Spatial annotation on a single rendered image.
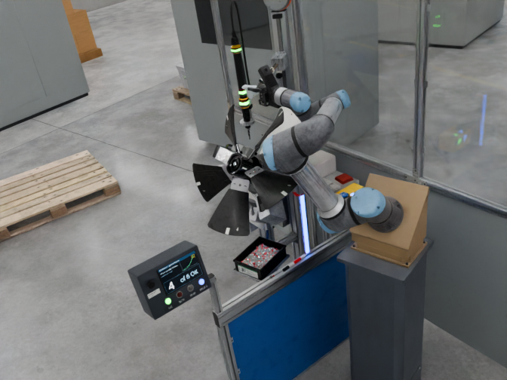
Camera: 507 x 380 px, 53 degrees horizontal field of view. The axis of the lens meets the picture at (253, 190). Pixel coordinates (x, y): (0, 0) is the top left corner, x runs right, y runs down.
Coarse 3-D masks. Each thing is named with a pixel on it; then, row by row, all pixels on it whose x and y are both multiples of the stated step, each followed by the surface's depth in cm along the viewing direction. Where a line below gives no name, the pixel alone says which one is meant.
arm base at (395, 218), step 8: (392, 200) 205; (392, 208) 201; (400, 208) 205; (392, 216) 202; (400, 216) 204; (376, 224) 203; (384, 224) 203; (392, 224) 204; (400, 224) 206; (384, 232) 208
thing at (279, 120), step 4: (280, 112) 253; (276, 116) 258; (280, 116) 248; (276, 120) 250; (280, 120) 245; (272, 124) 250; (276, 124) 245; (280, 124) 242; (272, 128) 246; (268, 132) 249; (264, 136) 250; (260, 140) 253; (260, 144) 262; (256, 148) 254
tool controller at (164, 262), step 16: (160, 256) 196; (176, 256) 192; (192, 256) 196; (128, 272) 192; (144, 272) 186; (160, 272) 189; (176, 272) 193; (192, 272) 197; (144, 288) 186; (160, 288) 190; (208, 288) 201; (144, 304) 193; (160, 304) 191; (176, 304) 194
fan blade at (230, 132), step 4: (232, 108) 271; (228, 112) 278; (232, 112) 270; (228, 116) 278; (232, 116) 269; (228, 120) 278; (232, 120) 269; (228, 124) 279; (232, 124) 269; (228, 128) 281; (232, 128) 270; (228, 132) 282; (232, 132) 270; (228, 136) 285; (232, 136) 271; (232, 140) 276; (236, 144) 266; (236, 148) 269
